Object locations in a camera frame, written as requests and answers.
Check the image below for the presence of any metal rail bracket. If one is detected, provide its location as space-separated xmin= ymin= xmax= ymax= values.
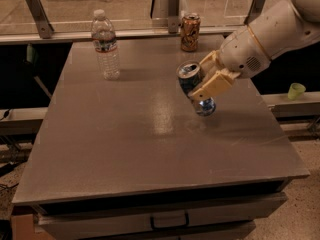
xmin=168 ymin=0 xmax=180 ymax=33
xmin=244 ymin=0 xmax=266 ymax=25
xmin=25 ymin=0 xmax=54 ymax=39

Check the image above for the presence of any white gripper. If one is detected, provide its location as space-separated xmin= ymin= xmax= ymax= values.
xmin=188 ymin=26 xmax=271 ymax=101

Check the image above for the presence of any small green cup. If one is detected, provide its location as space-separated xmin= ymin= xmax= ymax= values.
xmin=287 ymin=83 xmax=306 ymax=100

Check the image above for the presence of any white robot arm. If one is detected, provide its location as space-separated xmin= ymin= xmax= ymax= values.
xmin=188 ymin=0 xmax=320 ymax=101

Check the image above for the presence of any clear plastic water bottle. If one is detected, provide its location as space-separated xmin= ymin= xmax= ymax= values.
xmin=91 ymin=9 xmax=120 ymax=80

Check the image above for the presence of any middle metal rail bracket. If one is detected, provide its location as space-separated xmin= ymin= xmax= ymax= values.
xmin=168 ymin=0 xmax=180 ymax=33

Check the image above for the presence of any left metal rail bracket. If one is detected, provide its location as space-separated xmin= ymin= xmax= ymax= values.
xmin=25 ymin=0 xmax=54 ymax=39

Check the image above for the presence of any horizontal metal rail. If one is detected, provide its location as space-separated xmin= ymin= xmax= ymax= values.
xmin=0 ymin=25 xmax=249 ymax=46

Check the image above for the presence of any right metal rail bracket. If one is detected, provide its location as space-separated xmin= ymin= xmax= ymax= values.
xmin=244 ymin=0 xmax=266 ymax=25

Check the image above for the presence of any grey drawer with black handle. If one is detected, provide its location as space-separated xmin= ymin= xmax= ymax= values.
xmin=39 ymin=192 xmax=287 ymax=240

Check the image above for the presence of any blue silver redbull can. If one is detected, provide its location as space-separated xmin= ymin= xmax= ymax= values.
xmin=176 ymin=61 xmax=217 ymax=117

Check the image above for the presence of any orange patterned soda can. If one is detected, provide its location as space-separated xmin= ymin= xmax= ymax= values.
xmin=180 ymin=13 xmax=201 ymax=52

